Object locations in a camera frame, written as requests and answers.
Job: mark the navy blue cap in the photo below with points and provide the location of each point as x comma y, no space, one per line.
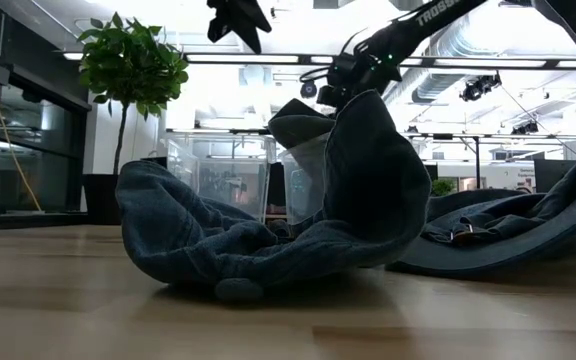
298,122

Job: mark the black ceiling dome camera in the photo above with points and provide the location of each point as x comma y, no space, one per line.
308,90

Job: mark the dark computer monitor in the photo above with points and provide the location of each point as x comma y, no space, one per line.
553,175

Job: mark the potted green plant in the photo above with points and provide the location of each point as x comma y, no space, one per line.
128,60

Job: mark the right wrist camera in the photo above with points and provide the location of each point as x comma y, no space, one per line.
327,96

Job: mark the silver ceiling air duct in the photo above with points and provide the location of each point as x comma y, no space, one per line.
438,85

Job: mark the ceiling light bar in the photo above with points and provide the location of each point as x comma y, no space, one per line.
243,58

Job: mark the small green background plant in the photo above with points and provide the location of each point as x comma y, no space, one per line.
442,186

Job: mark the black metal rack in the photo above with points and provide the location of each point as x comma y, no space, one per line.
477,150

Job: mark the black ceiling spotlight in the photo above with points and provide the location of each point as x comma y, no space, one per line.
525,128
478,87

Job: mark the dark blue denim cap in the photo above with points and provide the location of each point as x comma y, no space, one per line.
193,240

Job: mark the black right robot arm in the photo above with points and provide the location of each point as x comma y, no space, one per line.
418,22

